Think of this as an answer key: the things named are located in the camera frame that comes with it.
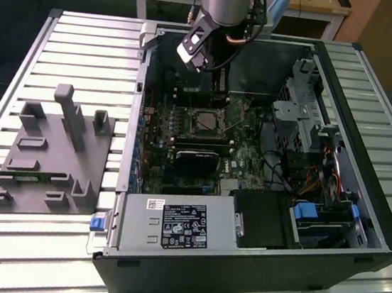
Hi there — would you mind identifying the hard disk in blue carrier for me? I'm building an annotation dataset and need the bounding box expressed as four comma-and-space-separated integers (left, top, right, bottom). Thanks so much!
285, 197, 358, 253

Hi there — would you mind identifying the black RAM slot row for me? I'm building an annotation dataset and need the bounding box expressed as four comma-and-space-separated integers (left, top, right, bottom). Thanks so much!
173, 133, 236, 156
171, 83, 232, 111

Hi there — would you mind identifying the blue plastic drive clip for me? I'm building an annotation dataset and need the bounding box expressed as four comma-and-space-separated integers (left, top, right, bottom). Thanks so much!
348, 204, 362, 225

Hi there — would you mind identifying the metal socket cover frame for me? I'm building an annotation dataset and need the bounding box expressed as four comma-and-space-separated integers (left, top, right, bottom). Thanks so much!
193, 105, 225, 119

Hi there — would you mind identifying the grey metal drive cage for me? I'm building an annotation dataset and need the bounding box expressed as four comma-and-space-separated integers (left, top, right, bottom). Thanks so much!
266, 55, 351, 158

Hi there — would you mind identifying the silver latch plate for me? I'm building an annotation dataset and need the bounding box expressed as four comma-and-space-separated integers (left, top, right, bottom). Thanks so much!
232, 211, 248, 238

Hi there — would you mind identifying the blue case latch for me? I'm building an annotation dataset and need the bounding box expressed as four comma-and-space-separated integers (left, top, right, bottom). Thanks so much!
89, 213, 108, 233

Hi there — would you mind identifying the black camera cable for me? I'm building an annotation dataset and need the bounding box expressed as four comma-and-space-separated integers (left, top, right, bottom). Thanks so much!
205, 0, 272, 79

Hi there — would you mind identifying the black plastic shroud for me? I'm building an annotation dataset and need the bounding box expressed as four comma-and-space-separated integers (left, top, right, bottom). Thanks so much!
227, 186, 306, 256

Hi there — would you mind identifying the green RAM stick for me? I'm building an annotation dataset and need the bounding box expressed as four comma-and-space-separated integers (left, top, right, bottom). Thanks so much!
11, 168, 54, 185

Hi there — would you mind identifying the black wire bundle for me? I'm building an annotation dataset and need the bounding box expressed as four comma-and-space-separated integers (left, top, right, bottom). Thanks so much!
257, 148, 300, 194

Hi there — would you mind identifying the grey case handle bracket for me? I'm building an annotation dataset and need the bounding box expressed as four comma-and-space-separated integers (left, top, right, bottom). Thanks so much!
137, 21, 162, 52

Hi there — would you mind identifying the silver CPU plate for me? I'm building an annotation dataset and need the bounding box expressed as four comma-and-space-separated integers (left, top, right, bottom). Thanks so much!
197, 113, 219, 134

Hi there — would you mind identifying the black open PC case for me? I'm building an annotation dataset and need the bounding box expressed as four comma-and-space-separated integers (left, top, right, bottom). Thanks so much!
87, 14, 392, 293

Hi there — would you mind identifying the grey parts rack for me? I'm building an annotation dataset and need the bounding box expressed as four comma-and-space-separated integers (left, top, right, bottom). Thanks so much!
0, 75, 121, 228

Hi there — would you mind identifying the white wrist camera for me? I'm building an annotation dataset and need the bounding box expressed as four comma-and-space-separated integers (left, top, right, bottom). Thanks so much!
174, 23, 214, 74

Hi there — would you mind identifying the green motherboard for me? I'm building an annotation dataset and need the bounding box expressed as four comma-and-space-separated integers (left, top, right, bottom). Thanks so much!
131, 82, 295, 211

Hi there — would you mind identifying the silver chipset heatsink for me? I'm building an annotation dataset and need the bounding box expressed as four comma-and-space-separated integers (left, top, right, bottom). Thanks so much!
218, 177, 241, 196

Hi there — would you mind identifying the CPU socket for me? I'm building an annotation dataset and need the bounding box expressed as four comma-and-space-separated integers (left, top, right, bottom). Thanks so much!
185, 106, 229, 140

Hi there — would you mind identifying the black graphics card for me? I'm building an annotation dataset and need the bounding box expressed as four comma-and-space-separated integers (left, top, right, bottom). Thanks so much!
173, 145, 222, 176

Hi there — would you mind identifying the silver power supply unit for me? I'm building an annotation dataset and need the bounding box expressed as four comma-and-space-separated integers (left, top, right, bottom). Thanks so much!
103, 182, 245, 271

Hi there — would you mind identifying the orange wire bundle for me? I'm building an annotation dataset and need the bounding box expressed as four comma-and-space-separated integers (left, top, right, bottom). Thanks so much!
300, 165, 344, 201

